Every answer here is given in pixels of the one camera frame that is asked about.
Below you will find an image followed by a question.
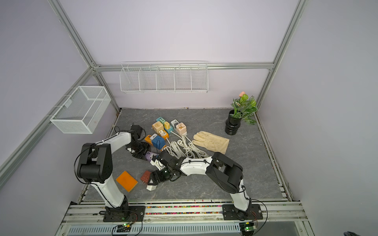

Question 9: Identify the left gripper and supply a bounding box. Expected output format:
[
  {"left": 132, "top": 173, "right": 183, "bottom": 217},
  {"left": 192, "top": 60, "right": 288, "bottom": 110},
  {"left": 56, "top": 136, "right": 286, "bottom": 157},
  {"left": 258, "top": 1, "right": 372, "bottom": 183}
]
[{"left": 127, "top": 141, "right": 151, "bottom": 160}]

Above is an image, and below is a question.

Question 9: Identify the blue cube socket adapter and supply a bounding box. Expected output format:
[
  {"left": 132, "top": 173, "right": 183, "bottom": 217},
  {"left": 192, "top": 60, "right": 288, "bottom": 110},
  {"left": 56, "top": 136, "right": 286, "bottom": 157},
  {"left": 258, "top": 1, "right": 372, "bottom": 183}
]
[{"left": 151, "top": 135, "right": 165, "bottom": 150}]

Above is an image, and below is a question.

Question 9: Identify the white orange power strip cable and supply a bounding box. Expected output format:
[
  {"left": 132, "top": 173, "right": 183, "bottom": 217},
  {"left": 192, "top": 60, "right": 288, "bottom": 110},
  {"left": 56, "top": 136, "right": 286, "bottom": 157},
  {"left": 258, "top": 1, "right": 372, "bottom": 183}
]
[{"left": 171, "top": 131, "right": 209, "bottom": 159}]

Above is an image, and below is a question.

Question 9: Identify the white usb charger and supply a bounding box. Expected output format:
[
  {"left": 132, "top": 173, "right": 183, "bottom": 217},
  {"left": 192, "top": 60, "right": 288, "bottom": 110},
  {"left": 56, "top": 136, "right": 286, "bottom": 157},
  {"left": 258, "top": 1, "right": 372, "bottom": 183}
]
[{"left": 147, "top": 183, "right": 158, "bottom": 191}]

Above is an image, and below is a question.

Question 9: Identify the red cube socket adapter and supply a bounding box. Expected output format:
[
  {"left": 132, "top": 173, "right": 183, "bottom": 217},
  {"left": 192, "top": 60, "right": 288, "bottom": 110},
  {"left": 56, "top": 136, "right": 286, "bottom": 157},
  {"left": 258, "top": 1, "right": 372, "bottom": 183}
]
[{"left": 140, "top": 171, "right": 151, "bottom": 184}]

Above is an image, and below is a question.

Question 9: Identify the purple power strip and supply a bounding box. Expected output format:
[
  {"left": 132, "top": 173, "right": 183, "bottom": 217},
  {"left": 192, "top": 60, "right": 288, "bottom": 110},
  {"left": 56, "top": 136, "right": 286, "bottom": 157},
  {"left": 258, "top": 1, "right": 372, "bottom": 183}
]
[{"left": 144, "top": 151, "right": 158, "bottom": 162}]

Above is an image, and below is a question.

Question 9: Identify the orange power strip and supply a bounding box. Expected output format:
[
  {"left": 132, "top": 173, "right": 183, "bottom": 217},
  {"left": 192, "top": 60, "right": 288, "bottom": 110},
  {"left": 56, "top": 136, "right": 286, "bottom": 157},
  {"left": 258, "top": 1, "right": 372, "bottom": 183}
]
[{"left": 145, "top": 130, "right": 169, "bottom": 145}]

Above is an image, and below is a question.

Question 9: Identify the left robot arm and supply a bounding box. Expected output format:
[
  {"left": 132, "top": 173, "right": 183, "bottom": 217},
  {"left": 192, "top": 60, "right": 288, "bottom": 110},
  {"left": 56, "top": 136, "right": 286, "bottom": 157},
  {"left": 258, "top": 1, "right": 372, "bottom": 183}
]
[{"left": 74, "top": 124, "right": 149, "bottom": 210}]

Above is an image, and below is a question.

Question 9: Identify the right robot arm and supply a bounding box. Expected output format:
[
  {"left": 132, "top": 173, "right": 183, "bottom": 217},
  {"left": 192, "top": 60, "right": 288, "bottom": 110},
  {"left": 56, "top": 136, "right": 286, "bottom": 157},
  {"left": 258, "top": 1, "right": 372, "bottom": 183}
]
[{"left": 147, "top": 150, "right": 250, "bottom": 212}]

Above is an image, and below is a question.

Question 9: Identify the beige cube socket adapter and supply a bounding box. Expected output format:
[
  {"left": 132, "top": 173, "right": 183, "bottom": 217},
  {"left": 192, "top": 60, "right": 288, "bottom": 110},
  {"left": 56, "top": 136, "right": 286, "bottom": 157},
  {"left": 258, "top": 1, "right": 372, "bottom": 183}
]
[{"left": 152, "top": 121, "right": 164, "bottom": 134}]

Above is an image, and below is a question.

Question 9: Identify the yellow plug adapter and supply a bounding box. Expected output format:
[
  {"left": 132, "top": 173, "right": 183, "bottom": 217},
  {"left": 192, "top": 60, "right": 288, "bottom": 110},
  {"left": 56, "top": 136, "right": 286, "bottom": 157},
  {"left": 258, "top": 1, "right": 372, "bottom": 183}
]
[{"left": 163, "top": 121, "right": 171, "bottom": 130}]

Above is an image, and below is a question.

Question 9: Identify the pink cube socket adapter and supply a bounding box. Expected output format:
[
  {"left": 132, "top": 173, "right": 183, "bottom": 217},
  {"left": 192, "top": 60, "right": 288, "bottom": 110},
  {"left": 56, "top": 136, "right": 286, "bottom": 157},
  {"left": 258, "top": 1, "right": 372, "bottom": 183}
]
[{"left": 176, "top": 123, "right": 187, "bottom": 136}]

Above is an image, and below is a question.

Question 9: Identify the orange sponge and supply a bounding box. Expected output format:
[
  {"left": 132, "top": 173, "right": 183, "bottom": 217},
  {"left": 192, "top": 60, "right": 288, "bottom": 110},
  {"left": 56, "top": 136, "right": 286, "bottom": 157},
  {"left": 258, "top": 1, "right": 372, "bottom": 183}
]
[{"left": 116, "top": 171, "right": 138, "bottom": 192}]

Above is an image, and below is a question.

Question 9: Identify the teal power strip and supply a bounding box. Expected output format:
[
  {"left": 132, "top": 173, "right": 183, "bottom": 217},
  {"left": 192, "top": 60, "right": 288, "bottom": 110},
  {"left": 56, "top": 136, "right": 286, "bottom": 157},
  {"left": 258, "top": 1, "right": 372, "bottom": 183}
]
[{"left": 156, "top": 117, "right": 173, "bottom": 134}]

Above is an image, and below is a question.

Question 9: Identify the beige work glove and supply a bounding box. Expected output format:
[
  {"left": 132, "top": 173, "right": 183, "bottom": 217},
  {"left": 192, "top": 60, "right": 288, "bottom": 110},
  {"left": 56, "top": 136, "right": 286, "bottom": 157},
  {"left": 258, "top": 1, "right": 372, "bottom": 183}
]
[{"left": 192, "top": 131, "right": 229, "bottom": 154}]

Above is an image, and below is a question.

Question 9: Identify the artificial plant in black pot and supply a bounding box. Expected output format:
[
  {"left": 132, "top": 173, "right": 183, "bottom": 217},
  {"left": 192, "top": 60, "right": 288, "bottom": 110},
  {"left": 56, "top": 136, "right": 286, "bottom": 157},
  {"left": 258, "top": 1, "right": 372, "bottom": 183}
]
[{"left": 225, "top": 91, "right": 258, "bottom": 135}]

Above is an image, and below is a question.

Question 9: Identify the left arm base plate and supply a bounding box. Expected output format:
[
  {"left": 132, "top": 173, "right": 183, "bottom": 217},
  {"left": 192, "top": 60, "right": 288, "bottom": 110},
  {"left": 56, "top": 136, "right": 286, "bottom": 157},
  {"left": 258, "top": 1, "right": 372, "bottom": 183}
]
[{"left": 99, "top": 206, "right": 146, "bottom": 222}]

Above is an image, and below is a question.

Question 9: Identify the white mesh wall basket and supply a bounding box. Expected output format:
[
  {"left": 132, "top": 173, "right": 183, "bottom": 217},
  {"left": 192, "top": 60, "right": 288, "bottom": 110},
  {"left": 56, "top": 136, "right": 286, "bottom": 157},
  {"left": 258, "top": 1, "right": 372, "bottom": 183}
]
[{"left": 50, "top": 86, "right": 111, "bottom": 134}]

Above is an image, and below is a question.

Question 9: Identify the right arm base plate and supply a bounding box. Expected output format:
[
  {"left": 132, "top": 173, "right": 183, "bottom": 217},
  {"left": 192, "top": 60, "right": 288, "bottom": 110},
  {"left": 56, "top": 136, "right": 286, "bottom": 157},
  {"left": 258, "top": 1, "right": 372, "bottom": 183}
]
[{"left": 222, "top": 204, "right": 263, "bottom": 221}]

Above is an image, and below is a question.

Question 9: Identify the white wire wall shelf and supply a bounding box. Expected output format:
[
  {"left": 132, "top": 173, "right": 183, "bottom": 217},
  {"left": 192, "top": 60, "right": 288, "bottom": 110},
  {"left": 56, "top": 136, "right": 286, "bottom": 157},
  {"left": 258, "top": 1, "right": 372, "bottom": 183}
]
[{"left": 119, "top": 61, "right": 209, "bottom": 93}]

